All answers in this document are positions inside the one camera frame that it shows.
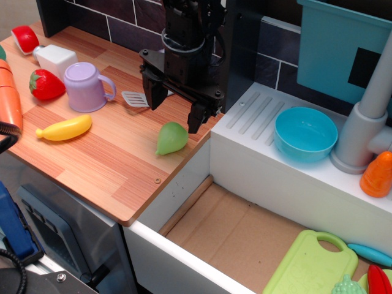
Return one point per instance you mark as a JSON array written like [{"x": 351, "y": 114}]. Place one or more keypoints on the purple plastic mug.
[{"x": 87, "y": 89}]

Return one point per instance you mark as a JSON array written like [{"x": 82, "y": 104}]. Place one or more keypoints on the teal plastic bin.
[{"x": 339, "y": 49}]

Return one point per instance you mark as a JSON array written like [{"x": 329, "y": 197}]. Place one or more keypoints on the yellow toy banana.
[{"x": 66, "y": 130}]

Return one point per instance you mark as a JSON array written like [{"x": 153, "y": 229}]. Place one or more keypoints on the small orange toy carrot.
[{"x": 376, "y": 180}]

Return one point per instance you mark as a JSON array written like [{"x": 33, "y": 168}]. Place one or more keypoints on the red and white toy sushi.
[{"x": 25, "y": 39}]

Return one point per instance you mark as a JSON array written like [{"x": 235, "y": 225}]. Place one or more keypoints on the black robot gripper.
[{"x": 185, "y": 71}]

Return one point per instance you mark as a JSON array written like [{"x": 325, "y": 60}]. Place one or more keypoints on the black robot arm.
[{"x": 189, "y": 21}]

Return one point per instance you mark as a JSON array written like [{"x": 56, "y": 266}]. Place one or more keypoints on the white toy salt shaker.
[{"x": 54, "y": 59}]

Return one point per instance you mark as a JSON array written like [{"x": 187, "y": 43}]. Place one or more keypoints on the green toy cutting board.
[{"x": 314, "y": 263}]

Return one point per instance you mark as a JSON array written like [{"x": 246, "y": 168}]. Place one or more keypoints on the blue clamp block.
[{"x": 19, "y": 237}]

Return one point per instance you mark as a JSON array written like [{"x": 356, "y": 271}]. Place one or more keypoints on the mint green toy grapes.
[{"x": 348, "y": 286}]

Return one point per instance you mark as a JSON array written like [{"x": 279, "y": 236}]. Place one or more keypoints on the grey toy faucet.
[{"x": 365, "y": 132}]

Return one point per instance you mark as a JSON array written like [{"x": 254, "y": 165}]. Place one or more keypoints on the grey toy spatula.
[{"x": 135, "y": 99}]

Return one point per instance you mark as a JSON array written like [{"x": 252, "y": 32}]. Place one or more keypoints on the grey toy oven door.
[{"x": 81, "y": 240}]

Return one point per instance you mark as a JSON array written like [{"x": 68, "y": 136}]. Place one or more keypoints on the red toy strawberry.
[{"x": 44, "y": 85}]

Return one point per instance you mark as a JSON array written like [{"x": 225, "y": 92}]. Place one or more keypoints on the green toy pear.
[{"x": 172, "y": 137}]

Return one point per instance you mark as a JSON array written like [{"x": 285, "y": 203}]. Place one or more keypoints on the blue toy knife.
[{"x": 371, "y": 254}]

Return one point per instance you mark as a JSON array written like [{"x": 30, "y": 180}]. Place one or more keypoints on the red toy pepper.
[{"x": 377, "y": 280}]

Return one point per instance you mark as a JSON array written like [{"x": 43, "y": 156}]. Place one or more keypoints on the large orange toy carrot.
[{"x": 10, "y": 99}]

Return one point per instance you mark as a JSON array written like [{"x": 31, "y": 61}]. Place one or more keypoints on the blue plastic bowl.
[{"x": 304, "y": 134}]

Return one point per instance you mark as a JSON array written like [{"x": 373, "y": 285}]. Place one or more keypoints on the white toy sink unit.
[{"x": 227, "y": 218}]

